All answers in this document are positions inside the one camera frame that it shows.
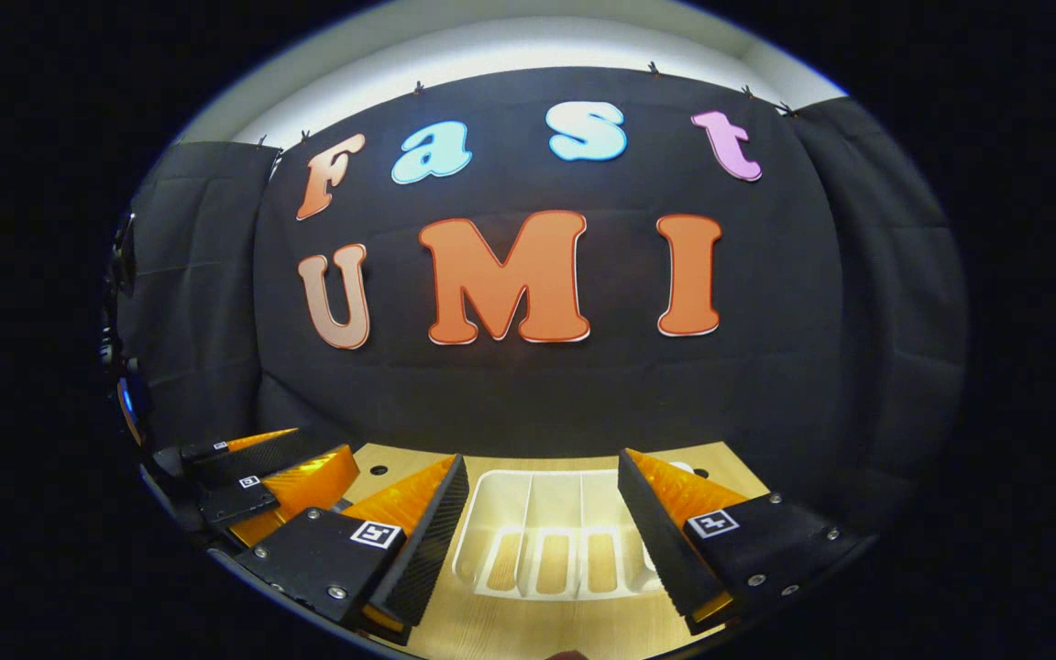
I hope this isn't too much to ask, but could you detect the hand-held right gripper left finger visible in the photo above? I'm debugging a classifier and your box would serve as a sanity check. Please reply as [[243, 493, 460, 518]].
[[235, 454, 471, 633]]

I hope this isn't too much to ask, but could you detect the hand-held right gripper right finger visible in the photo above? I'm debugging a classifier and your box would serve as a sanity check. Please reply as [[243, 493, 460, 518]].
[[617, 447, 864, 636]]

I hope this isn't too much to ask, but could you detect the white bookshelf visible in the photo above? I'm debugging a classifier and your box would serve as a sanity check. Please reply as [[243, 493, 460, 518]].
[[451, 461, 721, 603]]

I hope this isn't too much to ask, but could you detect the row of black cloth clips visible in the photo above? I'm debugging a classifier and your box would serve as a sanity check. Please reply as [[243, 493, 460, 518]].
[[255, 60, 795, 148]]

